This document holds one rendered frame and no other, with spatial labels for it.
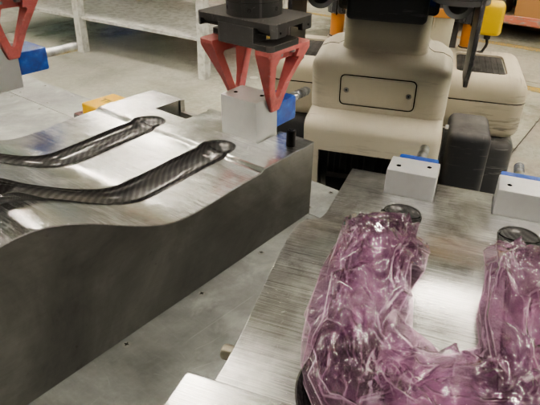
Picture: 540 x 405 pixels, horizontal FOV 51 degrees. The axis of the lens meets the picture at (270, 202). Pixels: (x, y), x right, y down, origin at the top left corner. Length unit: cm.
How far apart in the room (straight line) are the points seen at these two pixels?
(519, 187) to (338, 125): 40
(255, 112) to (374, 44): 39
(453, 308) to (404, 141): 55
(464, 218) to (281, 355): 27
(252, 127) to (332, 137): 35
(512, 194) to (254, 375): 33
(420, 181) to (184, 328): 27
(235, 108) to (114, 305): 25
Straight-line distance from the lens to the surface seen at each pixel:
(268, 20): 56
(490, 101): 121
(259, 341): 37
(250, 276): 55
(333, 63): 93
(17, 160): 60
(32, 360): 44
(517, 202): 59
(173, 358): 47
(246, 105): 60
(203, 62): 373
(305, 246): 42
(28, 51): 76
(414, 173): 58
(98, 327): 47
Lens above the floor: 113
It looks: 30 degrees down
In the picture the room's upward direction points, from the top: 2 degrees clockwise
